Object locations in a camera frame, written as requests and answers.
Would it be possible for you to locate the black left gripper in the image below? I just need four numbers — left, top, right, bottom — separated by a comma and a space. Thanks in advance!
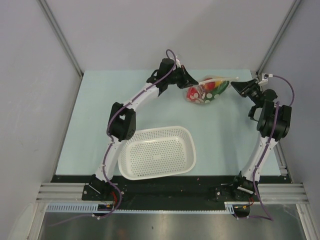
165, 65, 198, 89

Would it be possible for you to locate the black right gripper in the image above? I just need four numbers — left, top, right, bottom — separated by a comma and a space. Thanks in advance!
231, 78, 262, 106

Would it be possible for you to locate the clear polka dot zip bag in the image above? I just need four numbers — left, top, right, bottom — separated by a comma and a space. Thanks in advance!
183, 75, 240, 105

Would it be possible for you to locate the orange yellow fake fruit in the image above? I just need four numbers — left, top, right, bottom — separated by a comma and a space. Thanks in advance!
203, 80, 223, 92

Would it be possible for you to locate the green fake cucumber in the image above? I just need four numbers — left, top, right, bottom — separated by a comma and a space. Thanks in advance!
204, 81, 230, 102

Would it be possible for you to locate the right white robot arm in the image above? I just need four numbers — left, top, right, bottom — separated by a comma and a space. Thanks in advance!
230, 79, 292, 201

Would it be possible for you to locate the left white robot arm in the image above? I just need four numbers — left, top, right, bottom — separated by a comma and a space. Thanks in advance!
88, 57, 199, 200

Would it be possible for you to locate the red fake pepper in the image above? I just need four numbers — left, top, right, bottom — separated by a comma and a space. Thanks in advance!
186, 87, 199, 102

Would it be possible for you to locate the white perforated plastic basket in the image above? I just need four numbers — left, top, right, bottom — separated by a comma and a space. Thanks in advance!
118, 126, 197, 181

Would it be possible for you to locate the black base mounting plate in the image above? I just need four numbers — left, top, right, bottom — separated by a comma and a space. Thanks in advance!
51, 175, 289, 221

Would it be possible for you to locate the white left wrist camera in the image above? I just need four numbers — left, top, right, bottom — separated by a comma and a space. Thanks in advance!
175, 55, 182, 68

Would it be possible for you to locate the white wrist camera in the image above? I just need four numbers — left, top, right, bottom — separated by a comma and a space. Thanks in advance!
175, 55, 182, 68
258, 73, 273, 87

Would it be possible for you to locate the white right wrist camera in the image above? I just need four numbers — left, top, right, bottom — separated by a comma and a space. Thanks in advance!
258, 73, 273, 87

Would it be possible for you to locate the right aluminium frame post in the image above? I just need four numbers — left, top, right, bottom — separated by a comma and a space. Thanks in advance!
255, 0, 304, 76

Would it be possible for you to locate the aluminium frame post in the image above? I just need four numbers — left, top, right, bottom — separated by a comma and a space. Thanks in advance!
36, 0, 84, 79
255, 0, 304, 76

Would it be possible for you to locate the aluminium front rail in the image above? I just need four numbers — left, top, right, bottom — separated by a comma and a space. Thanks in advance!
36, 183, 309, 204

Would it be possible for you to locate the white slotted cable duct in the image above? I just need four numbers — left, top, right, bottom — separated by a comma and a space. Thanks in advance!
45, 202, 251, 215

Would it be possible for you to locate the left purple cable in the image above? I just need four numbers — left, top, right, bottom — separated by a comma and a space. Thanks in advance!
48, 49, 181, 227

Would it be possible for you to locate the left aluminium frame post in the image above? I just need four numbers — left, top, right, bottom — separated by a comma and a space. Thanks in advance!
36, 0, 84, 79

